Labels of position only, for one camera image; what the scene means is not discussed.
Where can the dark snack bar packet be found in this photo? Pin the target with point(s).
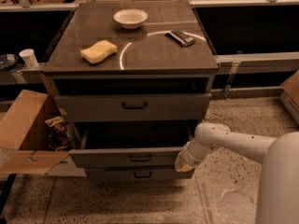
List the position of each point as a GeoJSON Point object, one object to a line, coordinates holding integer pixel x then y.
{"type": "Point", "coordinates": [181, 38]}

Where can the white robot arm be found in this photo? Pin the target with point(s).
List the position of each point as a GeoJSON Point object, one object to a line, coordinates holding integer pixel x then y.
{"type": "Point", "coordinates": [278, 195]}

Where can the grey drawer cabinet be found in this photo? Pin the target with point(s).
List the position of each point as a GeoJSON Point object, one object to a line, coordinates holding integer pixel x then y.
{"type": "Point", "coordinates": [147, 61]}

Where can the cardboard box at right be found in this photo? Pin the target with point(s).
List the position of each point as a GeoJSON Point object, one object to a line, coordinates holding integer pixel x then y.
{"type": "Point", "coordinates": [290, 95]}

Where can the yellow sponge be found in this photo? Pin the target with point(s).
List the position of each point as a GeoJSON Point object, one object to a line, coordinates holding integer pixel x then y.
{"type": "Point", "coordinates": [98, 51]}

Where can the grey top drawer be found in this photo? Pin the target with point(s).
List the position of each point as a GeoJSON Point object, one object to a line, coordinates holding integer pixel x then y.
{"type": "Point", "coordinates": [84, 108]}

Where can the dark round lid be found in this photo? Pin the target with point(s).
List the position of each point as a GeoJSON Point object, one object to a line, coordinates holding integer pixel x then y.
{"type": "Point", "coordinates": [8, 62]}

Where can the white paper cup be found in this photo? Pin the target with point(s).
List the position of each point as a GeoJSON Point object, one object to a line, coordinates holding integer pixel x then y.
{"type": "Point", "coordinates": [28, 55]}

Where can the crumpled snack bag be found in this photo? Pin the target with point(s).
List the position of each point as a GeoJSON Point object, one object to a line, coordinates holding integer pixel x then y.
{"type": "Point", "coordinates": [58, 139]}

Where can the brown cardboard box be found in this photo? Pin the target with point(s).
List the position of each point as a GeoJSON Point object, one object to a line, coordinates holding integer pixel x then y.
{"type": "Point", "coordinates": [23, 131]}

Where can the white bowl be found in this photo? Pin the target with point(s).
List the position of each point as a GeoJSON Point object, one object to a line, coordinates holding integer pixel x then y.
{"type": "Point", "coordinates": [130, 18]}

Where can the grey drawer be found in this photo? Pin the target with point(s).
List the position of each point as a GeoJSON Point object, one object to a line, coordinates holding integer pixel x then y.
{"type": "Point", "coordinates": [132, 143]}
{"type": "Point", "coordinates": [84, 108]}
{"type": "Point", "coordinates": [136, 174]}

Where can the grey bottom drawer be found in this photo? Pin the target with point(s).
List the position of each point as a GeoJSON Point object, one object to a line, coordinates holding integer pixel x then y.
{"type": "Point", "coordinates": [136, 174]}

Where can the yellow covered gripper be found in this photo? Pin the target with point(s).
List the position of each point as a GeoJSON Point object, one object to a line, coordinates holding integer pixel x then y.
{"type": "Point", "coordinates": [189, 155]}

